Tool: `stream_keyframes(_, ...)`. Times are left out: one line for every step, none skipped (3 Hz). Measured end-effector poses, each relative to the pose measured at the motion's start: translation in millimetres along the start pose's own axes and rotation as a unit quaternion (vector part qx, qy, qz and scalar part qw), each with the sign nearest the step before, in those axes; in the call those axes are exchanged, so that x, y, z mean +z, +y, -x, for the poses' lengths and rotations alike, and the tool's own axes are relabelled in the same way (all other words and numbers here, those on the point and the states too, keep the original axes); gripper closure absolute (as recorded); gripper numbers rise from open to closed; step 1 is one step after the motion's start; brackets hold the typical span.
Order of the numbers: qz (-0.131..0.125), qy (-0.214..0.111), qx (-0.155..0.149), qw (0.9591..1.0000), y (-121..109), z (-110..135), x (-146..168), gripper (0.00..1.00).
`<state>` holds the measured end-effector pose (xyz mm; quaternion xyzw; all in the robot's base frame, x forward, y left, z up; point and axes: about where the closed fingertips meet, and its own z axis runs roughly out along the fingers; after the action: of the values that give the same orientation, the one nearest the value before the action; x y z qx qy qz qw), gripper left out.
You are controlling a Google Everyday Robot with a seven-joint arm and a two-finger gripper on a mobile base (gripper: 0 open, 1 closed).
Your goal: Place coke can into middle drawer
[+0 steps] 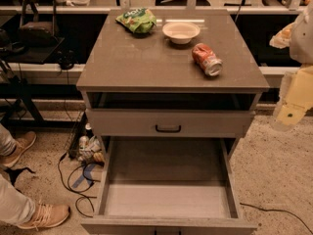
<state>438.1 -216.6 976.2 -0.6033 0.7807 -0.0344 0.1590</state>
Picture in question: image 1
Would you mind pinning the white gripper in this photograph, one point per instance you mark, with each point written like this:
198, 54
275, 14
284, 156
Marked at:
303, 41

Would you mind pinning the red soda can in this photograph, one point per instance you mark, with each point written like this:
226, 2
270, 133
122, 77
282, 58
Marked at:
204, 56

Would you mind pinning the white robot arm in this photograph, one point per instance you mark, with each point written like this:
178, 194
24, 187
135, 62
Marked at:
298, 36

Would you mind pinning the grey drawer cabinet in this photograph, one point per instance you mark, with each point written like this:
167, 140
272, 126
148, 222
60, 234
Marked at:
129, 72

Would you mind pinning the open middle drawer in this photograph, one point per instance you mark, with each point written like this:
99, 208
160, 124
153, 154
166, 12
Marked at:
167, 186

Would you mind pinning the closed top drawer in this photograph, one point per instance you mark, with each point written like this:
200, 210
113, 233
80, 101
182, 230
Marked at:
225, 124

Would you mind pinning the white bowl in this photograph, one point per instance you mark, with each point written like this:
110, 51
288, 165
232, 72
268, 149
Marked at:
181, 33

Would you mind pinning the green chip bag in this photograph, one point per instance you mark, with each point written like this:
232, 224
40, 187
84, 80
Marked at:
140, 20

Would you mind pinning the pile of snack items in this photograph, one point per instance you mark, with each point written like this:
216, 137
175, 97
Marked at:
89, 147

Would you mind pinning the black headphones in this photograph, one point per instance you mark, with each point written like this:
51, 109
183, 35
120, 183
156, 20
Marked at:
66, 60

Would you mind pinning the tan sneaker near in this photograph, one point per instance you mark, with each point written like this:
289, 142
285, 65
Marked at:
47, 216

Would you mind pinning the tan sneaker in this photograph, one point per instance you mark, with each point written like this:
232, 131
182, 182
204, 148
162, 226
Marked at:
23, 144
47, 216

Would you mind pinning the black bag on shelf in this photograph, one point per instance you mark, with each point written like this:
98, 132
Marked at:
36, 33

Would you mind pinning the tan sneaker far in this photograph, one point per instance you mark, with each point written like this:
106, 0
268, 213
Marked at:
23, 144

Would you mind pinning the beige trouser leg far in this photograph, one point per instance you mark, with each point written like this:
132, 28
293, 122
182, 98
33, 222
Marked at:
7, 143

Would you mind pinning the beige trouser leg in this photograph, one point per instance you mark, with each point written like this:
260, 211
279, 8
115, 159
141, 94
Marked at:
15, 207
7, 143

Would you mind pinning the beige trouser leg near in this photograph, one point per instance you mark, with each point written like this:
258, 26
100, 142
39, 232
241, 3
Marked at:
15, 207

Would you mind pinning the black drawer handle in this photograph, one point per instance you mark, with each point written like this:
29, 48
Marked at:
168, 129

